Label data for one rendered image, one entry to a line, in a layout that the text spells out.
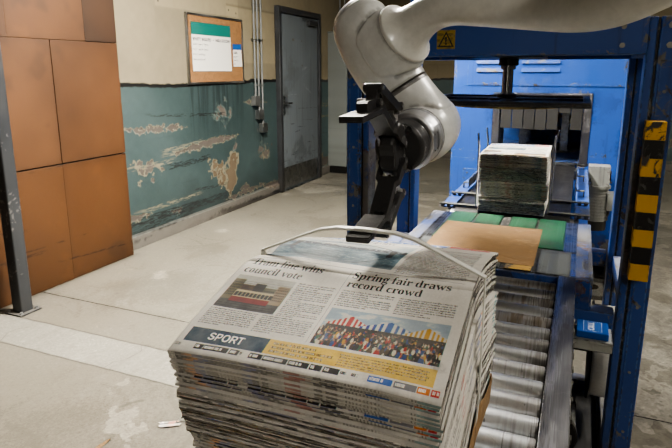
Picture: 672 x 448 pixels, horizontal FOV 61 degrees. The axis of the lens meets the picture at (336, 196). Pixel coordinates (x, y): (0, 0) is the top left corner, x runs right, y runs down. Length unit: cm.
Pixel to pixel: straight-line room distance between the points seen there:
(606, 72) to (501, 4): 327
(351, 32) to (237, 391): 58
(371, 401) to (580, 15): 53
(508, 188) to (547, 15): 180
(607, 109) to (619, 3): 333
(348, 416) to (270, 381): 8
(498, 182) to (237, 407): 208
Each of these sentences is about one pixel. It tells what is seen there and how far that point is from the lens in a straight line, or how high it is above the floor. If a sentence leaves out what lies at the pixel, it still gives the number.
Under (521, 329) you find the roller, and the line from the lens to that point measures 148.
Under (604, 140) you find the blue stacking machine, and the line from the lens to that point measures 411.
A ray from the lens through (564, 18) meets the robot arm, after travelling 80.
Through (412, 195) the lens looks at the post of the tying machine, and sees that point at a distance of 251.
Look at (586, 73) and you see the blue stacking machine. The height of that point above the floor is 139.
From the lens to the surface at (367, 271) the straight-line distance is 68.
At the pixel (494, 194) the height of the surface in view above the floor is 88.
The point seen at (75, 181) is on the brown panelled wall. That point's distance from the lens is 425.
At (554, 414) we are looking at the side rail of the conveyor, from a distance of 116.
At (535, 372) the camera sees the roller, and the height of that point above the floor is 79.
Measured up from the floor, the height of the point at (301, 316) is 115.
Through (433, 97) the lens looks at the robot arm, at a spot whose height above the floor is 136.
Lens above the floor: 141
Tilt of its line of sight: 12 degrees down
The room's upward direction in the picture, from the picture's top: straight up
